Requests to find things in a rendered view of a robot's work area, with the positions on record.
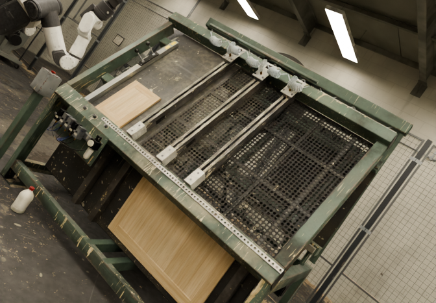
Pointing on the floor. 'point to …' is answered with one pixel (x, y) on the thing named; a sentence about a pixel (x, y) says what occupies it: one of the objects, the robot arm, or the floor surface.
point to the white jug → (23, 200)
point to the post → (19, 122)
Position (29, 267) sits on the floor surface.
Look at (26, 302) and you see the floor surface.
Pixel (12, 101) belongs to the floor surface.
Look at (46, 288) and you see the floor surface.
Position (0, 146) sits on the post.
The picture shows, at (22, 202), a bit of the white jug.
